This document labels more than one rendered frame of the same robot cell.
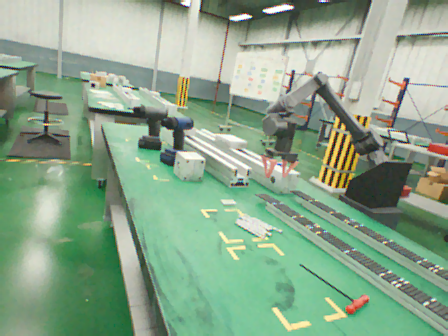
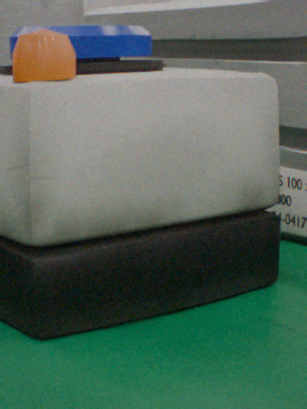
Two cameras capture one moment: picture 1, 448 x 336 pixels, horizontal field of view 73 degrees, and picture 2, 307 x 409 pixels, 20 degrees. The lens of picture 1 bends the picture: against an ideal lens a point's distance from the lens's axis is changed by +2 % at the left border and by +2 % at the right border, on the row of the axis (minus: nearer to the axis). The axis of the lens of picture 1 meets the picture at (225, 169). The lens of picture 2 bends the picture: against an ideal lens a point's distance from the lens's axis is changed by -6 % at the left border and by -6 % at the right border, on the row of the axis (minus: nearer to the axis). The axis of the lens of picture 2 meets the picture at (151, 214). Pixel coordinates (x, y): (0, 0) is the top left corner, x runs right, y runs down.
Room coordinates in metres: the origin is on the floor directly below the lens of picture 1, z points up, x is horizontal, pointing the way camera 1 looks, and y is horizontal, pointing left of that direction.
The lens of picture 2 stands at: (1.70, -0.26, 0.85)
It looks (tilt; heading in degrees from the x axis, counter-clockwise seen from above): 11 degrees down; 177
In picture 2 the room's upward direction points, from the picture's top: 1 degrees counter-clockwise
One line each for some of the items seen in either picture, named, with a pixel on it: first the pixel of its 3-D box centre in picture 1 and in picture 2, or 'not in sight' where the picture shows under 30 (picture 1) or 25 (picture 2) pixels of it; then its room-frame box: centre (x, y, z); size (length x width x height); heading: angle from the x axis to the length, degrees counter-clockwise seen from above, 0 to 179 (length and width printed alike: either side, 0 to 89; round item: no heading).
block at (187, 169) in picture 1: (191, 166); not in sight; (1.19, 0.14, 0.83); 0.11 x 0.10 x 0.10; 122
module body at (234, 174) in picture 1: (198, 150); not in sight; (1.50, 0.16, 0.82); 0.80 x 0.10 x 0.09; 35
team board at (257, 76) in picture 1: (253, 97); not in sight; (7.27, -0.32, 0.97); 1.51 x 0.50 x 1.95; 48
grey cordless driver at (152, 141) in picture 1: (146, 127); not in sight; (1.52, 0.45, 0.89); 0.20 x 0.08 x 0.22; 107
